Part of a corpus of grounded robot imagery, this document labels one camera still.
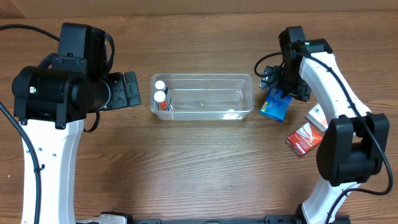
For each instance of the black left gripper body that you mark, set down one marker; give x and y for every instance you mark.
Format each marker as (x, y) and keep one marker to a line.
(119, 91)

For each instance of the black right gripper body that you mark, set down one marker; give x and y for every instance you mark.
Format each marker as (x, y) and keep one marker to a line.
(272, 78)

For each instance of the blue lozenge box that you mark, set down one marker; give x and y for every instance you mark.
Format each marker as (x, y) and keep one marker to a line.
(275, 107)

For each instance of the orange vitamin tablet tube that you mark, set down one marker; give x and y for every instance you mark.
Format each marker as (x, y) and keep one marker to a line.
(161, 98)

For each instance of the dark brown medicine bottle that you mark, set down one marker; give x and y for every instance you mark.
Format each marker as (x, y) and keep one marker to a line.
(161, 86)

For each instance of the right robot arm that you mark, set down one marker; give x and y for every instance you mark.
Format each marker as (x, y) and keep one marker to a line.
(352, 148)

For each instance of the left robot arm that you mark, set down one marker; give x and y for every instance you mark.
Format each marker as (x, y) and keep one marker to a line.
(51, 103)

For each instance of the clear plastic container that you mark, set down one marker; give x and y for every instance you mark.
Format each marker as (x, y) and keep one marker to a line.
(204, 96)

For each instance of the white plaster box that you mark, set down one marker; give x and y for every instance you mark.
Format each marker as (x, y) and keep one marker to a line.
(317, 117)

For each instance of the red Panadol box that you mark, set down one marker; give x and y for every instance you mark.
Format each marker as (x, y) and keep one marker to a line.
(304, 139)

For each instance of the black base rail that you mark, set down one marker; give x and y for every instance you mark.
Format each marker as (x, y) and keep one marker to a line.
(211, 221)

